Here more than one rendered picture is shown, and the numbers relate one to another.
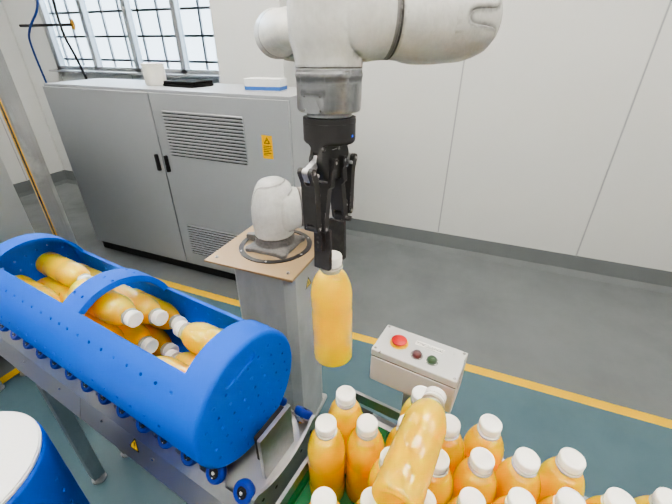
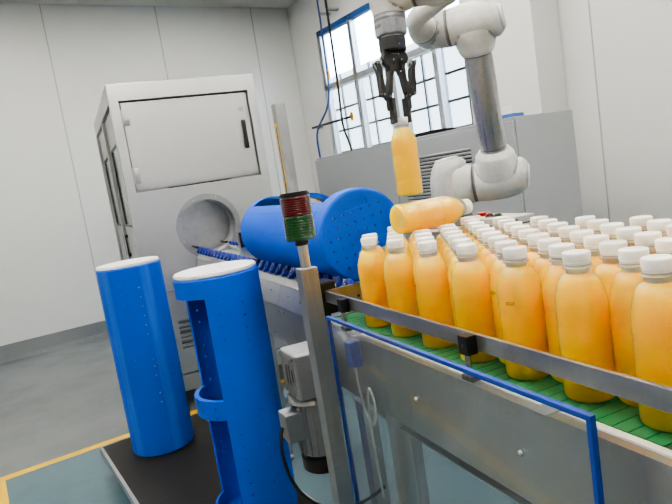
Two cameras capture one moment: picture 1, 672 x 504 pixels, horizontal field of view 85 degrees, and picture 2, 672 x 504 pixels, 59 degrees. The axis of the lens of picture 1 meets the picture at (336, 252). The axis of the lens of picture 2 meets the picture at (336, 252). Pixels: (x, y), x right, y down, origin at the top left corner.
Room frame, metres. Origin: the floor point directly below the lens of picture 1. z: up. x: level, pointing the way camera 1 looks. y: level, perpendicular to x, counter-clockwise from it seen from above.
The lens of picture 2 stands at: (-0.98, -0.81, 1.28)
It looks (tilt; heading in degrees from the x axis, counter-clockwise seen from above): 7 degrees down; 36
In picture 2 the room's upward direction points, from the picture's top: 9 degrees counter-clockwise
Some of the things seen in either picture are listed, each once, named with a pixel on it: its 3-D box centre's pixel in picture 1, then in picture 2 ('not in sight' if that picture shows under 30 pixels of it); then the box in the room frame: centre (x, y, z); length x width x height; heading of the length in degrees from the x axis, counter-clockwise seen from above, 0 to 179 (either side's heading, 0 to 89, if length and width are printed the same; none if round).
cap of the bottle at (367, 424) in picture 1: (367, 425); not in sight; (0.43, -0.06, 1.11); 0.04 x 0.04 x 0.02
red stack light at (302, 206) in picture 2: not in sight; (295, 206); (-0.02, -0.02, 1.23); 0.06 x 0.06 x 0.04
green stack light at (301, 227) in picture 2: not in sight; (299, 227); (-0.02, -0.02, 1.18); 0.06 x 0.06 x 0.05
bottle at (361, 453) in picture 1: (364, 460); not in sight; (0.43, -0.06, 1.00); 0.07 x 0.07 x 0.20
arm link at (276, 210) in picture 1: (274, 206); (451, 183); (1.31, 0.23, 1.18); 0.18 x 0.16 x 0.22; 105
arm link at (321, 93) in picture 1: (329, 93); (390, 27); (0.55, 0.01, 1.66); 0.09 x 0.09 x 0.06
